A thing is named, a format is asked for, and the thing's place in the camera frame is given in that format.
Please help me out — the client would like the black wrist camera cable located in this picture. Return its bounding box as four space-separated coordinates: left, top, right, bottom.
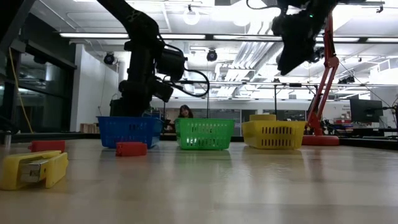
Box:
161 43 211 98
246 0 282 11

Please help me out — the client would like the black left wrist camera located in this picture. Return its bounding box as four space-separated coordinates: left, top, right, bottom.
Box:
154 49 188 82

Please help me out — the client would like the black spotlight cluster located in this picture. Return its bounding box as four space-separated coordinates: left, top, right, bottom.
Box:
310 46 325 63

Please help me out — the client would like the black left wrist camera cable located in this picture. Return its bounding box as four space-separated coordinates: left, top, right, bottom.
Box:
161 43 211 98

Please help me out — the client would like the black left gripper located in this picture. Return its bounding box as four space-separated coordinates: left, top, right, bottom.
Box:
119 79 174 118

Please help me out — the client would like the blue plastic basket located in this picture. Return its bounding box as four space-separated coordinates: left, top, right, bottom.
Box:
96 116 165 149

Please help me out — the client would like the black monitor on arm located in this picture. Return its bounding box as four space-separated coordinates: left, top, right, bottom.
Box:
349 98 384 123

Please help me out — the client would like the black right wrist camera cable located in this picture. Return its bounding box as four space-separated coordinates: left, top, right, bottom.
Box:
246 0 282 11

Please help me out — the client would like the red mini stapler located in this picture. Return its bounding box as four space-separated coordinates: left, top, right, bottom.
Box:
115 141 149 157
28 139 67 154

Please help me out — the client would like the red desk lamp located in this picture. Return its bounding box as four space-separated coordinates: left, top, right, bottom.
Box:
301 12 341 147

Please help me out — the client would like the green plastic basket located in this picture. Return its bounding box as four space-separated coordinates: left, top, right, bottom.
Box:
174 118 236 151

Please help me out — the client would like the yellow extension cable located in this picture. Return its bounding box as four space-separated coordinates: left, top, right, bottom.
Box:
8 46 34 134

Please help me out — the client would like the yellow tape roll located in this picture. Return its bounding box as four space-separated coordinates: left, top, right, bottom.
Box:
249 113 277 123

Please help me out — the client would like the yellow mini stapler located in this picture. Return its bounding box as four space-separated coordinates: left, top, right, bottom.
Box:
0 150 70 192

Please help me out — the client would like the wooden crate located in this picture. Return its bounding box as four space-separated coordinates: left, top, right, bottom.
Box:
80 123 101 134

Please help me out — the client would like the yellow plastic basket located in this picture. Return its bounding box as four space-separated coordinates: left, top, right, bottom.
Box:
241 120 307 151

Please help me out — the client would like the black round spotlight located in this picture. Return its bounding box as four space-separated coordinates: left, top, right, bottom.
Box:
103 52 116 66
206 49 219 63

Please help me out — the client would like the person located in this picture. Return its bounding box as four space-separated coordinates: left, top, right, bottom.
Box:
177 104 194 119

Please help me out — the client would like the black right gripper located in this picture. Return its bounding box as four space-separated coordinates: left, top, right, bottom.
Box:
272 0 338 76

